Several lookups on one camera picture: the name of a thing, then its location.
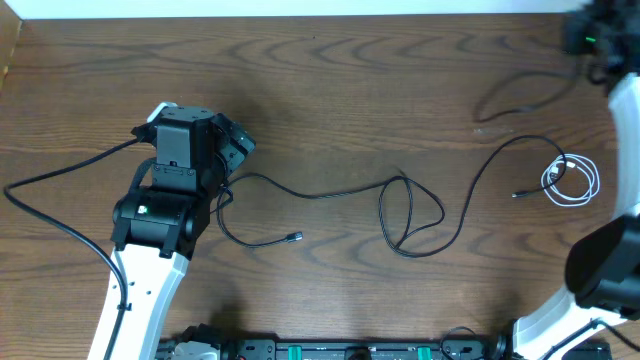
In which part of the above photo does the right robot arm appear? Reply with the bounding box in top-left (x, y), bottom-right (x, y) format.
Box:
top-left (496, 1), bottom-right (639, 359)

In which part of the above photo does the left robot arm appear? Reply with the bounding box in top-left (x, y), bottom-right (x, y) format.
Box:
top-left (89, 102), bottom-right (256, 359)

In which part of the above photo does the black usb cable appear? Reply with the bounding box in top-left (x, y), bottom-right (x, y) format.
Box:
top-left (215, 134), bottom-right (569, 259)

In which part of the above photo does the left camera black cable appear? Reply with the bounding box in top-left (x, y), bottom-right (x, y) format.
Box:
top-left (2, 137), bottom-right (141, 360)

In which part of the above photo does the white usb cable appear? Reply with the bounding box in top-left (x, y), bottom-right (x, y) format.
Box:
top-left (540, 153), bottom-right (601, 208)

